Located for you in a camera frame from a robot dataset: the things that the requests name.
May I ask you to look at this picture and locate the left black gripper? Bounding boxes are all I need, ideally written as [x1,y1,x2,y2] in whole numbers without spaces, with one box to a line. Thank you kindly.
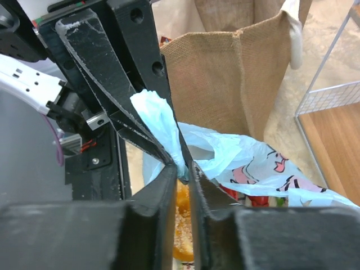
[1,1,173,164]

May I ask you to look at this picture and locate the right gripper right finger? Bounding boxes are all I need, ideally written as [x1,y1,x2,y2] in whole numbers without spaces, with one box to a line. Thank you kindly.
[188,162,359,269]

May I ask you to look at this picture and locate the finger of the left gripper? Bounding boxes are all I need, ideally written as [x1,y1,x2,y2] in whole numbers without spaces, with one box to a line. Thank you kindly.
[107,1,192,169]

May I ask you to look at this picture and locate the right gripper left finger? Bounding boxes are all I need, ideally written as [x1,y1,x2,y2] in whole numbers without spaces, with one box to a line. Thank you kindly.
[1,165,177,269]

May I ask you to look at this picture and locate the twisted sugar donut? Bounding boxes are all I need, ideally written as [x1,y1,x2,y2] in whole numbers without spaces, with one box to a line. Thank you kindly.
[173,180,194,262]

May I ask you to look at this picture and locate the light blue plastic bag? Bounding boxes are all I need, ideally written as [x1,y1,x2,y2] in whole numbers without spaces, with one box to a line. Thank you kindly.
[129,89,360,270]

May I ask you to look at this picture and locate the brown paper grocery bag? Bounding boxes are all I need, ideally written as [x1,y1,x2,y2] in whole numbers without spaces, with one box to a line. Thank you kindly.
[152,1,311,141]

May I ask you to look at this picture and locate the red toy lobster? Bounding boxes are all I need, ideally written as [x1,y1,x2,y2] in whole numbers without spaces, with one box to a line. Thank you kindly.
[220,185,269,207]

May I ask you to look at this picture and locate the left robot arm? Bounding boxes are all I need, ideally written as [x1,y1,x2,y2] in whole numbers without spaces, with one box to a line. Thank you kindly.
[1,1,191,173]

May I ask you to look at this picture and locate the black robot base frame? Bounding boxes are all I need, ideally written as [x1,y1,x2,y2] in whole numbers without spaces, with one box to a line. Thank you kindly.
[65,124,132,201]

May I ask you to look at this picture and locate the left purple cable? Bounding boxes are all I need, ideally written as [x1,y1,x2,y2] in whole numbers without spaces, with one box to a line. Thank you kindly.
[42,112,66,167]

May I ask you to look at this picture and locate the white wire wooden shelf rack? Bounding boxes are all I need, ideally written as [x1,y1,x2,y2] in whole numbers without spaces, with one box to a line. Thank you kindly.
[295,1,359,204]

